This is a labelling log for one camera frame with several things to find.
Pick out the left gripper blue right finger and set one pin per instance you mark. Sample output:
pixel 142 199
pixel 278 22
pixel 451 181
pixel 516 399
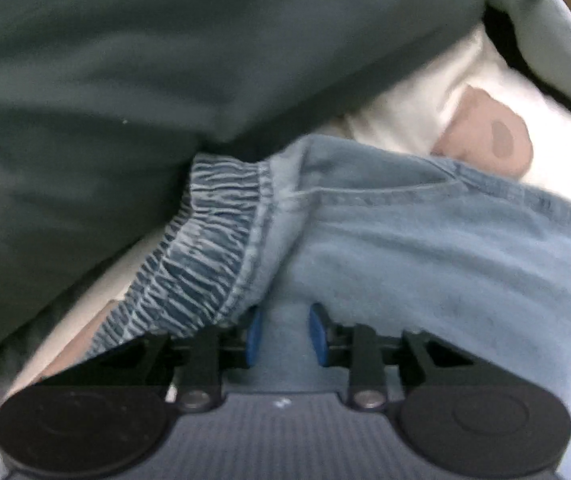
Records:
pixel 367 355

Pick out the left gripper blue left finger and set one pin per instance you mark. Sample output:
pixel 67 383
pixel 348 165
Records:
pixel 195 365

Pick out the blue denim pants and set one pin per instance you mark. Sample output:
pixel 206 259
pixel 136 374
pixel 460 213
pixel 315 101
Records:
pixel 388 240

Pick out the cream bear print bedsheet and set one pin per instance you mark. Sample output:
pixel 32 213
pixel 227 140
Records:
pixel 467 105

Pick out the dark grey pillow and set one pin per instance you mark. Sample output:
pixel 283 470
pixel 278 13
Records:
pixel 104 102

